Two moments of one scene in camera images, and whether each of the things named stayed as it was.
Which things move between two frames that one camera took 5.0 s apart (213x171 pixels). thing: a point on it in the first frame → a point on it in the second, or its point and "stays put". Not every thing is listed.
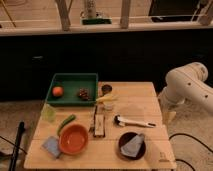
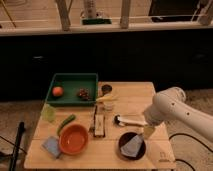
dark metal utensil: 93,128 stays put
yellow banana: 107,98 stays put
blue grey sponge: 51,146 stays put
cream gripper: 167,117 → 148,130
